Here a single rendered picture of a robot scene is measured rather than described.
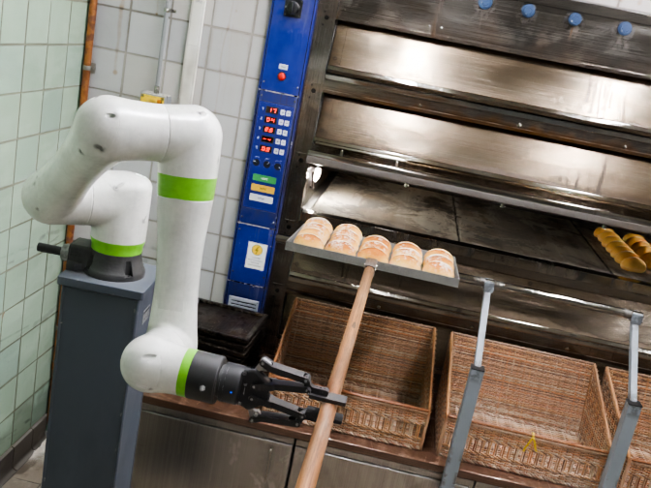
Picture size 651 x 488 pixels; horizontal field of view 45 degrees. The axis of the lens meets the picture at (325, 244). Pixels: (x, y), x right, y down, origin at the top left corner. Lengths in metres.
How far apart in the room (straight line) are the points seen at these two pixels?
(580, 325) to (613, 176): 0.56
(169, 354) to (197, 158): 0.37
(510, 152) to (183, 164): 1.64
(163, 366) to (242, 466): 1.33
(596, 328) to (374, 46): 1.32
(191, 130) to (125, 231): 0.45
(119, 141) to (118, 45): 1.65
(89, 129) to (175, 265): 0.31
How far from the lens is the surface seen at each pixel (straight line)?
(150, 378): 1.52
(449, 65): 2.91
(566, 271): 3.06
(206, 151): 1.55
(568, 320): 3.11
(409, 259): 2.48
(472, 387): 2.53
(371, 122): 2.94
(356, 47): 2.92
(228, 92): 3.00
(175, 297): 1.61
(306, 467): 1.29
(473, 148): 2.94
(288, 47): 2.92
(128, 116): 1.50
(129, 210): 1.90
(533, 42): 2.94
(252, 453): 2.77
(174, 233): 1.58
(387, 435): 2.72
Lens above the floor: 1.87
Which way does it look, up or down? 15 degrees down
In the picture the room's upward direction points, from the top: 11 degrees clockwise
